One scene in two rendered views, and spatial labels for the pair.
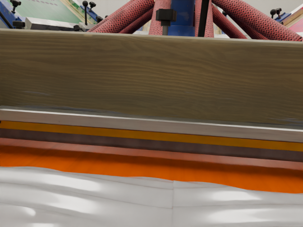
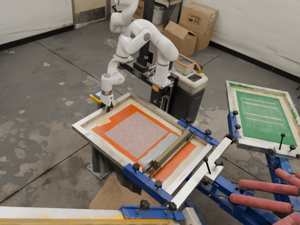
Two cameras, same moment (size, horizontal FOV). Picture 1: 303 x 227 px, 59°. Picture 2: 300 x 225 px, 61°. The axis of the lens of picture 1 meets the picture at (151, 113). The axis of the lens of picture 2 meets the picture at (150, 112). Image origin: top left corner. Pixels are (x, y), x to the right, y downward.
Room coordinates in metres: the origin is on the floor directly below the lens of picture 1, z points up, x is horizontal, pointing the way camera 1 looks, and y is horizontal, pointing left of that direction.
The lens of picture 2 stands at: (0.59, -1.06, 2.22)
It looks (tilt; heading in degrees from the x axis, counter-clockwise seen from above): 40 degrees down; 118
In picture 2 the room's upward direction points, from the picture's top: 9 degrees clockwise
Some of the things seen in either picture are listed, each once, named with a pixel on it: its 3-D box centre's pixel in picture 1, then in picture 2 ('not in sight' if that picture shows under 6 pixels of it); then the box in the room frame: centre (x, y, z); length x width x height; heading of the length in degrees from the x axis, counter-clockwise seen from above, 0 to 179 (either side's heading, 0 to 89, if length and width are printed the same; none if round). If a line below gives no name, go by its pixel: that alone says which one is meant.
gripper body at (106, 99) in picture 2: not in sight; (106, 97); (-0.36, 0.03, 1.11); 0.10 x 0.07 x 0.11; 175
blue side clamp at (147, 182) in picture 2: not in sight; (145, 182); (0.22, -0.30, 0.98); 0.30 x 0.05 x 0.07; 175
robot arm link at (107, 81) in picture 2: not in sight; (112, 81); (-0.34, 0.06, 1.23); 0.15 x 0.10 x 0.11; 71
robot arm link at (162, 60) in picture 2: not in sight; (165, 53); (-0.16, 0.44, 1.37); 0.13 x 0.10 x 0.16; 155
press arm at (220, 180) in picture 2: not in sight; (219, 182); (0.57, -0.05, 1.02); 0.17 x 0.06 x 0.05; 175
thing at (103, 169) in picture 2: not in sight; (116, 171); (-0.06, -0.20, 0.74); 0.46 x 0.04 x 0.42; 175
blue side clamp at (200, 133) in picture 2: not in sight; (195, 133); (0.27, 0.25, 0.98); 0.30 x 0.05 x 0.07; 175
